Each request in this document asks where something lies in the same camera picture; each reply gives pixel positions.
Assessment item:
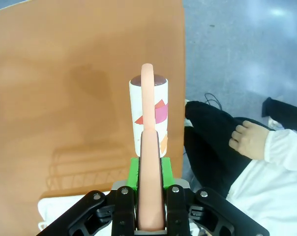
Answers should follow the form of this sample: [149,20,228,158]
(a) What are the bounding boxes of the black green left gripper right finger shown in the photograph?
[160,157,271,236]

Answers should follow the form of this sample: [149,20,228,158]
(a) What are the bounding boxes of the person's right forearm white sleeve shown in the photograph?
[262,128,297,170]

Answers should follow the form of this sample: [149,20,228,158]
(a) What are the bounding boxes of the black floor cable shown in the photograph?
[204,92,222,109]

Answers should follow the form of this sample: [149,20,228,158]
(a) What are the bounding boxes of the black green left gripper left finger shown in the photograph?
[36,157,140,236]

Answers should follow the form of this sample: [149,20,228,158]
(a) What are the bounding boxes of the person's white zip jacket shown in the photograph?
[225,152,297,236]

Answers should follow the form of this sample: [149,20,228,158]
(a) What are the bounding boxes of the person's right hand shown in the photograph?
[229,120,271,161]

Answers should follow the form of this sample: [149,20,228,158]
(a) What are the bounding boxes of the seated person in white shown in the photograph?
[184,97,297,198]

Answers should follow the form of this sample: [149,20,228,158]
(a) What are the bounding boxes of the pink handled lint roller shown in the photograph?
[128,63,169,232]

